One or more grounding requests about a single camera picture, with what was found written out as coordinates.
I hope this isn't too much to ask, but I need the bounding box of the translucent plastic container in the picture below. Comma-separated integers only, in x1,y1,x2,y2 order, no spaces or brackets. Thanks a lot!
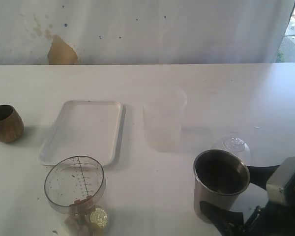
143,86,187,152

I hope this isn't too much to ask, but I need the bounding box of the clear graduated shaker cup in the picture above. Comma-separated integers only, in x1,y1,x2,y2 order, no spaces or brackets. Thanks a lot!
44,155,110,236

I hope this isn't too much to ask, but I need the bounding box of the white rectangular tray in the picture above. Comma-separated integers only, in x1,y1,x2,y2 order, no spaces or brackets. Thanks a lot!
38,100,125,166

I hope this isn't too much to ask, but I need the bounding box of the stainless steel tumbler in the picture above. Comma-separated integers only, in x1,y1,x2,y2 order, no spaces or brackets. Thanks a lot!
193,149,250,224

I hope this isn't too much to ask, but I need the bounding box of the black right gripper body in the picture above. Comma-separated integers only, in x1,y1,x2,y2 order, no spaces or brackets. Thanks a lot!
236,177,295,236

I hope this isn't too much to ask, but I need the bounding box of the clear dome strainer lid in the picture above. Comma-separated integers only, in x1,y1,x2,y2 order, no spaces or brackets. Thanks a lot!
211,135,251,165

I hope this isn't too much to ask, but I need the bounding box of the brown wooden cup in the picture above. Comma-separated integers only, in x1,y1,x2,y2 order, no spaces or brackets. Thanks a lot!
0,104,24,143

